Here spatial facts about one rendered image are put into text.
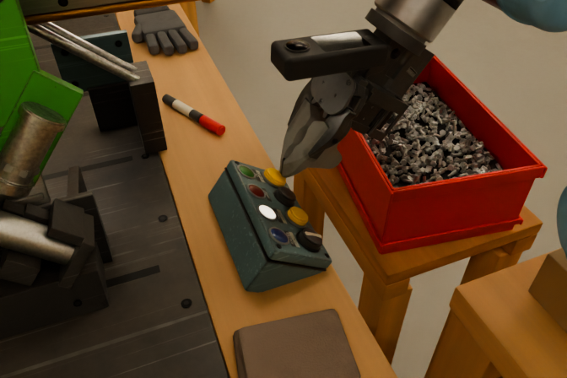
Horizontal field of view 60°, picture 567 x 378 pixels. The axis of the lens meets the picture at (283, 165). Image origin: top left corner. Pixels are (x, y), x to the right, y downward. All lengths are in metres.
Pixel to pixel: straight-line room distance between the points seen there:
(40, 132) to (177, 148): 0.28
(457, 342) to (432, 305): 0.99
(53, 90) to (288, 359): 0.31
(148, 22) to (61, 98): 0.55
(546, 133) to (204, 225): 2.10
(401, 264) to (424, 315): 0.95
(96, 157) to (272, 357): 0.39
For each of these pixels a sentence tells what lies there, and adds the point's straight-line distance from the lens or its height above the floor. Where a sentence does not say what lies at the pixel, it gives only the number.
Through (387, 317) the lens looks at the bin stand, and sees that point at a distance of 0.77.
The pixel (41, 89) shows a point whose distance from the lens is 0.47.
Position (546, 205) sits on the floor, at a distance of 2.12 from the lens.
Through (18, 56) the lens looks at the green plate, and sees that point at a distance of 0.47.
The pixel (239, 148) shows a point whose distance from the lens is 0.68.
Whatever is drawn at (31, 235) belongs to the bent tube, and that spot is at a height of 0.99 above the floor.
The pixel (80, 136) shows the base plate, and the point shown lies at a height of 0.90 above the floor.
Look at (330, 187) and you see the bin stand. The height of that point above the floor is 0.80.
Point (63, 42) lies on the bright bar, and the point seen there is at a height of 1.07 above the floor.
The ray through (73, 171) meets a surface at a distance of 0.60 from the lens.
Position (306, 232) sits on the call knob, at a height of 0.94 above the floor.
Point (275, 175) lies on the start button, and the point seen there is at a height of 0.94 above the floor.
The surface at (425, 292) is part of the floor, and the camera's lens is 1.68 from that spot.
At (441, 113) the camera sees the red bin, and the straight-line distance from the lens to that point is 0.84.
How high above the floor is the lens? 1.32
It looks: 40 degrees down
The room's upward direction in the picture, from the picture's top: straight up
